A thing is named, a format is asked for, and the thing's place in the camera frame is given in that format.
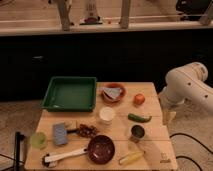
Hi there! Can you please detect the green plastic tray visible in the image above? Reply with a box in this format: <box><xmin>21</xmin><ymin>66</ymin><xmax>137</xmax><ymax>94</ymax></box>
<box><xmin>42</xmin><ymin>76</ymin><xmax>97</xmax><ymax>112</ymax></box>

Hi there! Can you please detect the green pepper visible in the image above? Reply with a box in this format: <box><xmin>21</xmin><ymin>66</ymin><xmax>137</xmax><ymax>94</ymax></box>
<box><xmin>128</xmin><ymin>113</ymin><xmax>152</xmax><ymax>123</ymax></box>

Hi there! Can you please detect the orange bowl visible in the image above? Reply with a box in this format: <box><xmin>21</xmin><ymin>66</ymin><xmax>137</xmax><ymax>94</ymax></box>
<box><xmin>101</xmin><ymin>83</ymin><xmax>126</xmax><ymax>103</ymax></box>

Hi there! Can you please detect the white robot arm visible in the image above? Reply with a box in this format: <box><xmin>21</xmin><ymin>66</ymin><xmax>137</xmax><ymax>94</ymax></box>
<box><xmin>158</xmin><ymin>62</ymin><xmax>213</xmax><ymax>125</ymax></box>

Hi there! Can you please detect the red orange apple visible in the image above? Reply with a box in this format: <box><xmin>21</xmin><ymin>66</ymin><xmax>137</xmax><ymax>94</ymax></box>
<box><xmin>133</xmin><ymin>93</ymin><xmax>145</xmax><ymax>106</ymax></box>

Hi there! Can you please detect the black stand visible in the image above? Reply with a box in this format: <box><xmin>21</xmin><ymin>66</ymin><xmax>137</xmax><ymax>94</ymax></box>
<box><xmin>13</xmin><ymin>132</ymin><xmax>25</xmax><ymax>171</ymax></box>

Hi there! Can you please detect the blue grey sponge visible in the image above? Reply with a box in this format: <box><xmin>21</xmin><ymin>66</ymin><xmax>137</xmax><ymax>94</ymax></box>
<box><xmin>53</xmin><ymin>123</ymin><xmax>68</xmax><ymax>146</ymax></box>

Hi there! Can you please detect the wooden shelf beam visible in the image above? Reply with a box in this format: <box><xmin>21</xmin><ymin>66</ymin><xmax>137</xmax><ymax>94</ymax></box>
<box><xmin>0</xmin><ymin>21</ymin><xmax>213</xmax><ymax>36</ymax></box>

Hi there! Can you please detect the metal cup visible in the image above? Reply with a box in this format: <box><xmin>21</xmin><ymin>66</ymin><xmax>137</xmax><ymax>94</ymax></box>
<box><xmin>130</xmin><ymin>125</ymin><xmax>145</xmax><ymax>143</ymax></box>

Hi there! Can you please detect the white paper cup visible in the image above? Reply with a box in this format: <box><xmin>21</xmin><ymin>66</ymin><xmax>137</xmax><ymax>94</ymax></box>
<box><xmin>99</xmin><ymin>107</ymin><xmax>115</xmax><ymax>124</ymax></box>

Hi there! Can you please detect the black cable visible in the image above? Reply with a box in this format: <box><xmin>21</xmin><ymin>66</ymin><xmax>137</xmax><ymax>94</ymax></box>
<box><xmin>169</xmin><ymin>132</ymin><xmax>213</xmax><ymax>171</ymax></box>

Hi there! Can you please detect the yellow corn cob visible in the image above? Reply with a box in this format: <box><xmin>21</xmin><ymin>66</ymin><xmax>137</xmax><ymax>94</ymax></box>
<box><xmin>119</xmin><ymin>152</ymin><xmax>144</xmax><ymax>165</ymax></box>

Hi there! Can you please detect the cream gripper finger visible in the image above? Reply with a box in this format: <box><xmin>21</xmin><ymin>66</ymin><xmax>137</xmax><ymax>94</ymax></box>
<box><xmin>163</xmin><ymin>110</ymin><xmax>176</xmax><ymax>125</ymax></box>

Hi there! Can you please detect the light green plastic cup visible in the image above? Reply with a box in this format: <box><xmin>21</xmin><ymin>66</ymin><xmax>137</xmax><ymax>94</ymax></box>
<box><xmin>30</xmin><ymin>132</ymin><xmax>47</xmax><ymax>149</ymax></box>

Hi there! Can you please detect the grey cloth in bowl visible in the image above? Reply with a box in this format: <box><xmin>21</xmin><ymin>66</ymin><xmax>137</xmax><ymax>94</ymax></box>
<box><xmin>103</xmin><ymin>87</ymin><xmax>121</xmax><ymax>99</ymax></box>

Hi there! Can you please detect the dark red frying pan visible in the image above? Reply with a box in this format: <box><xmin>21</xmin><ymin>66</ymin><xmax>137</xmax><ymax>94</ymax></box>
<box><xmin>42</xmin><ymin>135</ymin><xmax>115</xmax><ymax>167</ymax></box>

